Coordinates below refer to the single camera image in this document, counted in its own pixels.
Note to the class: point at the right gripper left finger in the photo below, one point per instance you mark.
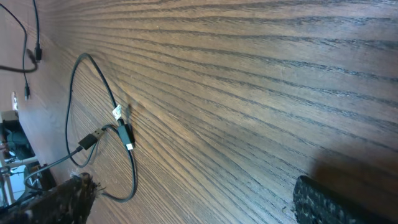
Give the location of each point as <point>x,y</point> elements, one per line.
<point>68,203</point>

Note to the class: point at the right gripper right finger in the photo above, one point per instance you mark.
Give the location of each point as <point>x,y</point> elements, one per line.
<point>316,204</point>

